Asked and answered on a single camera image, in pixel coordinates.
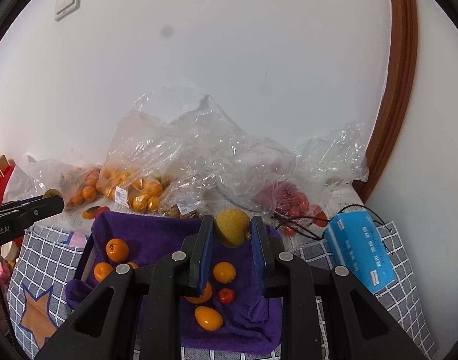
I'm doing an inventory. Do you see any white cup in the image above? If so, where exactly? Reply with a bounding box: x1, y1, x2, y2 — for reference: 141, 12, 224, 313
0, 238, 21, 261

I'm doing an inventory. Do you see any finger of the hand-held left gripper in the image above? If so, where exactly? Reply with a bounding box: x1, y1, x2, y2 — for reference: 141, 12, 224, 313
0, 195, 64, 223

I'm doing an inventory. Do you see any purple towel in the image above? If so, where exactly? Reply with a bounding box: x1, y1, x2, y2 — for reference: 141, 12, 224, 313
66, 211, 284, 357

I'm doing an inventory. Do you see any printed newspaper sheet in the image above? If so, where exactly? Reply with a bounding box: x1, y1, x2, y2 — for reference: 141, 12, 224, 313
66, 202, 115, 229

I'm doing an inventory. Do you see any brown wooden door frame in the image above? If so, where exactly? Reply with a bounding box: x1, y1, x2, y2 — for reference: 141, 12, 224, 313
352, 0, 419, 201

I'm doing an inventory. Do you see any bunch of red cherry tomatoes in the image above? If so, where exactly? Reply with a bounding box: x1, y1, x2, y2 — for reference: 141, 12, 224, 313
274, 182, 329, 237

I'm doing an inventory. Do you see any clear bag of yellow fruit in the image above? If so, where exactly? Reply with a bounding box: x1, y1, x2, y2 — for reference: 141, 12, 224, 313
159, 195, 203, 219

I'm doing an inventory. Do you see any white light switch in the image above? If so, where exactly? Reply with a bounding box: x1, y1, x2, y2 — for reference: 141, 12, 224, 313
53, 0, 82, 22

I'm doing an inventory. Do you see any thin black cord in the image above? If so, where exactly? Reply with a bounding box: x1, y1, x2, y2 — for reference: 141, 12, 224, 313
272, 203, 392, 256

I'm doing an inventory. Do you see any orange tangerine with dark stem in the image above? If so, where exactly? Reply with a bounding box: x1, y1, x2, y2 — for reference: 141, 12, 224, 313
106, 238, 130, 264

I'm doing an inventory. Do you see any white plastic bag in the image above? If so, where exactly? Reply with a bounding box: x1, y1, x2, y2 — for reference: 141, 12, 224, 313
4, 155, 57, 203

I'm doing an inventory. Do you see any small orange tangerine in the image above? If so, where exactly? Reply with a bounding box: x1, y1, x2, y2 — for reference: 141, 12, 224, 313
213, 261, 237, 284

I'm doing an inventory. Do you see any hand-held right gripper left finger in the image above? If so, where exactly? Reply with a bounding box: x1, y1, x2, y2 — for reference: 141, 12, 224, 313
34, 215, 215, 360

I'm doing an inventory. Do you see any large crumpled clear plastic bag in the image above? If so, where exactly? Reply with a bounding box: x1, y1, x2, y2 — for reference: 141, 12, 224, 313
133, 86, 297, 220

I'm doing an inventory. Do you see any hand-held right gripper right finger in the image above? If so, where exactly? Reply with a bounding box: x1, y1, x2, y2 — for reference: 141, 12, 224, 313
250, 215, 428, 360

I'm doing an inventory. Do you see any small crumpled clear plastic bag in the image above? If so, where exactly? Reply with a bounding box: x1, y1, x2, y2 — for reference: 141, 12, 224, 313
294, 120, 370, 186

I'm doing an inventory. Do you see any grey checkered bed sheet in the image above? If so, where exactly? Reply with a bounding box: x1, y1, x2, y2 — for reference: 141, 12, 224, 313
6, 180, 439, 360

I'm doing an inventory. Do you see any clear bag of tangerines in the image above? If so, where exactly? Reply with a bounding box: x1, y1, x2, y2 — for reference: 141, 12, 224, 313
97, 157, 169, 214

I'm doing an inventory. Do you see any clear bag with orange produce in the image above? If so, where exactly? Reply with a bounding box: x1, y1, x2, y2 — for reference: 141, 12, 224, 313
22, 155, 104, 209

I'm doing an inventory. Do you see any blue tissue pack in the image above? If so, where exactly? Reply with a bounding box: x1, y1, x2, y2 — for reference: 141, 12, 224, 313
323, 211, 398, 295

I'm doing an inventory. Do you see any red paper bag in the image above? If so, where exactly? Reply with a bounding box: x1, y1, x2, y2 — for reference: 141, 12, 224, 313
0, 153, 27, 246

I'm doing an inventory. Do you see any oval orange tangerine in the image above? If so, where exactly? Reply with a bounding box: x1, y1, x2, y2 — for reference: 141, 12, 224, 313
194, 305, 224, 332

